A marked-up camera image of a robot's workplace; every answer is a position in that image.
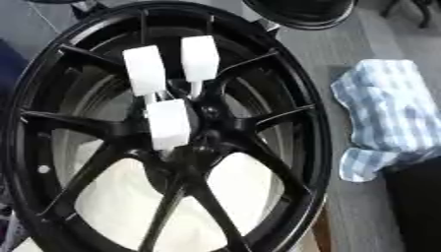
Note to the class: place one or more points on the black spoked wheel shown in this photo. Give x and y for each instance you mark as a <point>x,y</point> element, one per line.
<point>115,129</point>

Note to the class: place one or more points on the black round wheel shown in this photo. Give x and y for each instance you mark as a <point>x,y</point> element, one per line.
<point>301,11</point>

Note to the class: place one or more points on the person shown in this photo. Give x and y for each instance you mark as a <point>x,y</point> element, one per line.
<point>386,108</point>

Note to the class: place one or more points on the black chair base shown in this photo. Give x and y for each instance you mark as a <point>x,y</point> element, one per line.
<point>423,10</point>

